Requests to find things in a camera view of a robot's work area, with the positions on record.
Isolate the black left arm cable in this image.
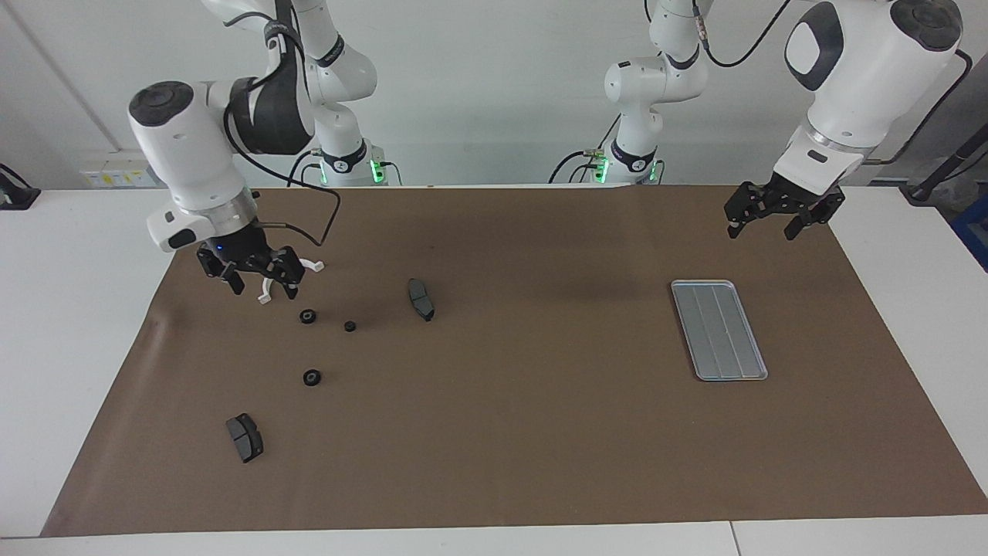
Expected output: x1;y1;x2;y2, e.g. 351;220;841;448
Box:
691;0;970;167

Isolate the dark grey brake pad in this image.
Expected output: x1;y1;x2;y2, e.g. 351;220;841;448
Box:
225;413;265;464
407;278;436;323

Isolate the silver metal tray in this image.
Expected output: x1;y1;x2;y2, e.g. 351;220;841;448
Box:
670;280;770;382

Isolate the black clamp bracket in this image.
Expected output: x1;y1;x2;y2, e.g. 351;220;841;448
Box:
0;164;41;211

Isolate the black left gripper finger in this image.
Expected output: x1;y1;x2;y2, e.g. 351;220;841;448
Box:
783;192;847;242
724;181;773;239

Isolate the white wall socket box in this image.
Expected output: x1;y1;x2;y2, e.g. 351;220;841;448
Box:
81;151;165;189

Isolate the black stand pole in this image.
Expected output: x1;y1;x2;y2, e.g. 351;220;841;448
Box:
903;127;988;205

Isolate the white curved plastic bracket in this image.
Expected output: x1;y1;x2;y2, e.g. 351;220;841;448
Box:
257;257;326;305

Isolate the brown table mat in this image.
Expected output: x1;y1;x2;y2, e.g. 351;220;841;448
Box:
40;184;988;538

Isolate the blue crate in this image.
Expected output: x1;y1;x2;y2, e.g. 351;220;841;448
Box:
951;212;988;271

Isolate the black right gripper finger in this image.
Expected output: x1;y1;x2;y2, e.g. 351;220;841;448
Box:
196;247;247;297
249;246;306;301

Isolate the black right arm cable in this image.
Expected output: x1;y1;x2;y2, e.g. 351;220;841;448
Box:
222;15;343;249

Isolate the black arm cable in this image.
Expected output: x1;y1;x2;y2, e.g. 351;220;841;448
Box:
691;0;970;167
222;15;343;249

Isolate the black left base cable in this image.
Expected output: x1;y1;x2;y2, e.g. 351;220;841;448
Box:
548;114;622;186

